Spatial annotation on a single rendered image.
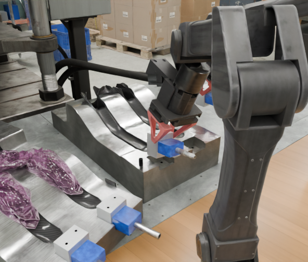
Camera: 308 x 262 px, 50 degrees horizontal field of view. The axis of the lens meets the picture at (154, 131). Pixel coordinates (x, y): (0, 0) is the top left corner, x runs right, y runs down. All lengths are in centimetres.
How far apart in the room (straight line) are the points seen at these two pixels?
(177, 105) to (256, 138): 30
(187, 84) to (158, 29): 411
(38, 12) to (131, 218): 88
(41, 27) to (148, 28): 348
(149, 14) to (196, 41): 414
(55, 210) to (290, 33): 53
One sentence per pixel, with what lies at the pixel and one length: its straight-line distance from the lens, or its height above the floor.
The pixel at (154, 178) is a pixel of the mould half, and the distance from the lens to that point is 76.
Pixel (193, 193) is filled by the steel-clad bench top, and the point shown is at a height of 80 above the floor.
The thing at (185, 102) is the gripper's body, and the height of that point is 105.
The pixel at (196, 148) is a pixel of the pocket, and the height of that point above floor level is 86.
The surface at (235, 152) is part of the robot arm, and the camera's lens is 41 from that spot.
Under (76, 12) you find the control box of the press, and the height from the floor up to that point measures 110.
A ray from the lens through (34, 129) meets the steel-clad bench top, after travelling 116.
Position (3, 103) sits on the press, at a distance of 145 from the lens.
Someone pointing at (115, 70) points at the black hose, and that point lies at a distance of 134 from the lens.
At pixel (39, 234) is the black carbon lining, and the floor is 85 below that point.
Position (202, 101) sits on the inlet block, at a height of 92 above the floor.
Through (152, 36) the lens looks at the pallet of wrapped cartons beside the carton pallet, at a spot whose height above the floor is 31.
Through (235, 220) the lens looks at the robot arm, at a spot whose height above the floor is 99.
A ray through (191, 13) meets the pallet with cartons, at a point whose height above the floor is 50.
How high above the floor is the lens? 132
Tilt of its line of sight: 28 degrees down
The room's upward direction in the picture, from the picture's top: straight up
